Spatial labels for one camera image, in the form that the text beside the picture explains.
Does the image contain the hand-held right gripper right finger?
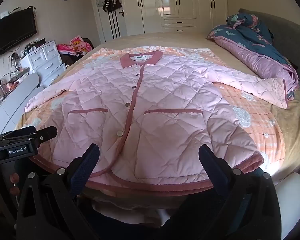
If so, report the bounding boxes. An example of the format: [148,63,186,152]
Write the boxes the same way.
[198,144,283,240]

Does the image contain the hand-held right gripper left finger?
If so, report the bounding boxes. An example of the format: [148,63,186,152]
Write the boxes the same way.
[16,143,108,240]

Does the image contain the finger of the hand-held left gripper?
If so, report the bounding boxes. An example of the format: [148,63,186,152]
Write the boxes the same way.
[27,126,58,143]

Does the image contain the pink quilted jacket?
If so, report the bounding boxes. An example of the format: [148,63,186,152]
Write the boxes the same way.
[24,50,289,193]

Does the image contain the person's left hand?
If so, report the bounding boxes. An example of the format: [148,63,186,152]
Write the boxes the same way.
[9,172,19,197]

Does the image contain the white rounded chair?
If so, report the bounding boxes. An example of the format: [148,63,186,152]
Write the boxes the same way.
[0,73,44,137]

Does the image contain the orange checked blanket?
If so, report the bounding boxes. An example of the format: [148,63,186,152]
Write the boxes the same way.
[15,45,284,180]

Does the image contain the white drawer chest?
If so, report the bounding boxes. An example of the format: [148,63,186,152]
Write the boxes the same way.
[19,41,67,88]

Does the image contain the dark chair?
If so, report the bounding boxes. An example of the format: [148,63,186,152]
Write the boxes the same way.
[59,38,95,67]

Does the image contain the white round object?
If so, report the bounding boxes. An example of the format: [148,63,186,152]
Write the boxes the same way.
[275,172,300,240]

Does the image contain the pink printed cloth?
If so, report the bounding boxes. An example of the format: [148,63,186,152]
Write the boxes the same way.
[57,36,94,55]

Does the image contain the white door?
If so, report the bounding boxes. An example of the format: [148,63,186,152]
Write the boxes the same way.
[90,0,128,44]

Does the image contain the blue floral quilt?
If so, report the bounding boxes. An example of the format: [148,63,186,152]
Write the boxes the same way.
[206,12,300,100]

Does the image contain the bed with beige sheet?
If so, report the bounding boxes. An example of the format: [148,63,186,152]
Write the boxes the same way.
[14,31,300,183]

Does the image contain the black hanging bag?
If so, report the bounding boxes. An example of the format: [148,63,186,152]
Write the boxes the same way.
[102,0,115,12]

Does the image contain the grey padded headboard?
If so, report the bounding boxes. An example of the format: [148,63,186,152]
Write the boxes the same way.
[237,8,300,85]

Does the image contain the white glossy wardrobe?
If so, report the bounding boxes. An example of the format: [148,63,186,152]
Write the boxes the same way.
[117,0,228,34]

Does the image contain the black wall television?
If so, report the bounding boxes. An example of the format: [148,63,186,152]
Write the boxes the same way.
[0,7,38,57]

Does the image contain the black hanging straps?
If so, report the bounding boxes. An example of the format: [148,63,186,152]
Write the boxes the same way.
[107,10,121,40]

